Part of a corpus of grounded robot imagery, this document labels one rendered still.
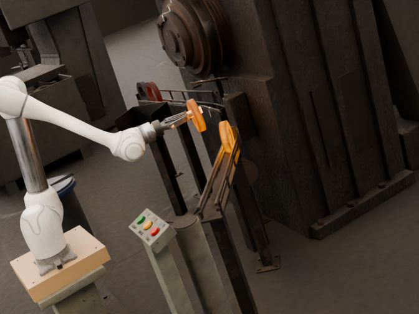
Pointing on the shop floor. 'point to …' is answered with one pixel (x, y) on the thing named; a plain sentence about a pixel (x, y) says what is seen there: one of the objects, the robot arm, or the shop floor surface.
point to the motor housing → (251, 170)
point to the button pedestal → (163, 262)
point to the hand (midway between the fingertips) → (194, 112)
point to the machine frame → (310, 110)
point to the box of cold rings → (47, 131)
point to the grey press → (65, 52)
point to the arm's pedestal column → (90, 303)
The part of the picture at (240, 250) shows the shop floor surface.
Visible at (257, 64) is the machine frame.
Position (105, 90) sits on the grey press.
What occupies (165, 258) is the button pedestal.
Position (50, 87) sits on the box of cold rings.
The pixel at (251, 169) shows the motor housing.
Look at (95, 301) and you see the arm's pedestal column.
